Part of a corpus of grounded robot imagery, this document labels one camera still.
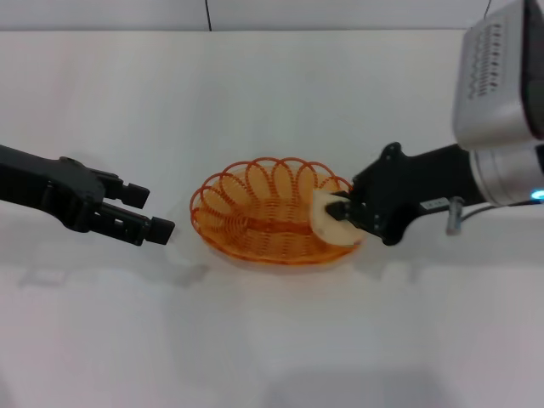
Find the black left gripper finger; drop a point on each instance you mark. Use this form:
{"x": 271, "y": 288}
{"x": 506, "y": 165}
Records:
{"x": 161, "y": 231}
{"x": 136, "y": 195}

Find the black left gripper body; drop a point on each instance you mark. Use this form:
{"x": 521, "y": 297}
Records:
{"x": 55, "y": 187}

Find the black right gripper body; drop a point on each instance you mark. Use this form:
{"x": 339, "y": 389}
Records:
{"x": 404, "y": 187}

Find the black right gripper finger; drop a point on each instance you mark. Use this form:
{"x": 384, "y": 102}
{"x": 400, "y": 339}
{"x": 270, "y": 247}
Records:
{"x": 340, "y": 211}
{"x": 343, "y": 194}

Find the pale round bread bun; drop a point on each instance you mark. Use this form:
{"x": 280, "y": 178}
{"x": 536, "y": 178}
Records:
{"x": 327, "y": 229}

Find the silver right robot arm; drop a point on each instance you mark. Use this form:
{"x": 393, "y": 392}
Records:
{"x": 506, "y": 174}

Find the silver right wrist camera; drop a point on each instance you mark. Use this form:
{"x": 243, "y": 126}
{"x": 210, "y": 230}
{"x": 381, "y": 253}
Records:
{"x": 489, "y": 85}

